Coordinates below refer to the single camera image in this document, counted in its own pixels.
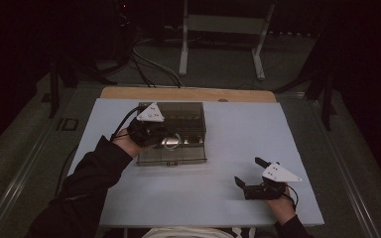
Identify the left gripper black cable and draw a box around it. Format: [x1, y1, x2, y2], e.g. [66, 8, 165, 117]
[54, 106, 142, 199]

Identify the black metal stand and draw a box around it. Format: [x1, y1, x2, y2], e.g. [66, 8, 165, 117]
[272, 65, 338, 132]
[48, 56, 118, 120]

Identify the metal floor rail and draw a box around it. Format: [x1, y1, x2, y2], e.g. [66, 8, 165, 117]
[307, 95, 381, 238]
[0, 87, 80, 238]

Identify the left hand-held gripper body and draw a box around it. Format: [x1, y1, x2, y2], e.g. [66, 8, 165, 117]
[126, 102, 162, 149]

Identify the dark transparent drawer box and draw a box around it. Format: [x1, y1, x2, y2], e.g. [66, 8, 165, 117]
[134, 101, 208, 167]

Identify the person's white shirt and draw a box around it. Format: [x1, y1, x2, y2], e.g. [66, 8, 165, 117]
[141, 226, 254, 238]

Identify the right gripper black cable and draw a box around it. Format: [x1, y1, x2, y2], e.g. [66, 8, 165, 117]
[286, 186, 300, 212]

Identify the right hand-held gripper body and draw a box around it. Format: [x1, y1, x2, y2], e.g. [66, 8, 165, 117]
[243, 162, 303, 201]

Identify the dark equipment stack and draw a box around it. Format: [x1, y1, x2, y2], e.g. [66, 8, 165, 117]
[78, 0, 137, 70]

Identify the grey floor cable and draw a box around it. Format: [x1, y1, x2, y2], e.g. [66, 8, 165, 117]
[132, 48, 184, 88]

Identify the pale blue table cover sheet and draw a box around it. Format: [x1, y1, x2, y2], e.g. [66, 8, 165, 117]
[68, 97, 325, 229]

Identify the person's left hand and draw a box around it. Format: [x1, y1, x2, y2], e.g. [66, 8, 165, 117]
[112, 128, 147, 159]

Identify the black floor cable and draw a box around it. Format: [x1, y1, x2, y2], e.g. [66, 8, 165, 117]
[129, 49, 157, 88]

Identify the white metal stand frame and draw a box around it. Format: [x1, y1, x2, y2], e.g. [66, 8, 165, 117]
[178, 0, 277, 81]

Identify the person's right hand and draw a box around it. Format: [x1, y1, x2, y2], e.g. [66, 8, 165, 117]
[265, 187, 297, 226]

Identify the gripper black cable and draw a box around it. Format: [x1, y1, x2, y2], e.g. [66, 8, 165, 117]
[54, 106, 142, 199]
[286, 186, 300, 212]

